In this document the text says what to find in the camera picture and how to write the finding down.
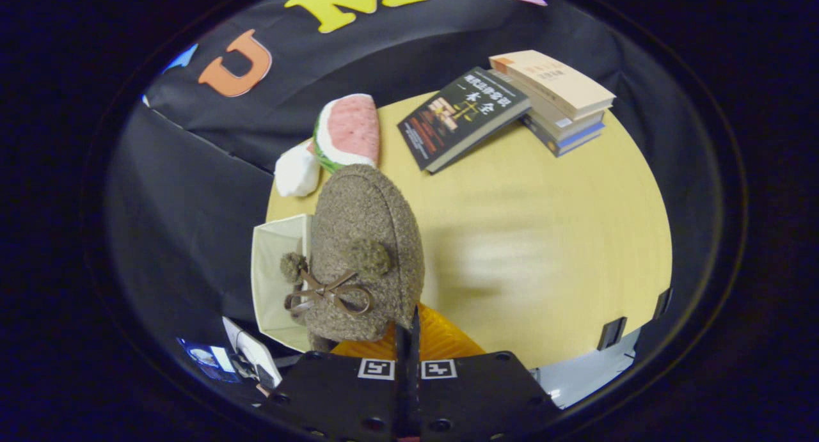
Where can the brown fuzzy shoe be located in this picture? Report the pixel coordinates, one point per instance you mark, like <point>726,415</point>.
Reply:
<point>365,218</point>

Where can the watermelon slice plush toy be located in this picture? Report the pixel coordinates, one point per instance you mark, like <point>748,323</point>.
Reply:
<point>352,128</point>

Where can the blue cover book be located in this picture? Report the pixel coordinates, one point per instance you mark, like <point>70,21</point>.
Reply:
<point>572,142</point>

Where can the white flat device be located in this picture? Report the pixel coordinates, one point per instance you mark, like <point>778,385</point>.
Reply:
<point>253,352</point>

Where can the lit blue screen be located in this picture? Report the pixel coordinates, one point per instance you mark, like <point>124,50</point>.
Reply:
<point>208,359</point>

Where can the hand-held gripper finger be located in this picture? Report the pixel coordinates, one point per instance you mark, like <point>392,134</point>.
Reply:
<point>414,384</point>
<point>401,384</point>

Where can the black cover book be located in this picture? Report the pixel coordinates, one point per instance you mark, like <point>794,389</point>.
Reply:
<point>461,119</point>

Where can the beige fabric storage box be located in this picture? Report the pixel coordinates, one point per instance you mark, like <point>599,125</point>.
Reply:
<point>275,282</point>

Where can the pale grey book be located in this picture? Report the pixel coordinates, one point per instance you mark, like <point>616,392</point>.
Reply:
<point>563,125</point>

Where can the black table edge bracket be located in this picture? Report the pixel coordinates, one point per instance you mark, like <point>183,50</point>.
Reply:
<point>662,303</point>
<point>612,333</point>

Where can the white plush toy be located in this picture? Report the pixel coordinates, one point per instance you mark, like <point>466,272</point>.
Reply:
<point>295,170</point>

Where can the beige cover book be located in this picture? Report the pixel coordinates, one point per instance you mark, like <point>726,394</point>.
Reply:
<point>550,77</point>

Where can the black backdrop cloth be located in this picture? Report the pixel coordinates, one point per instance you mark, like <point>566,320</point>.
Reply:
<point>192,192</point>

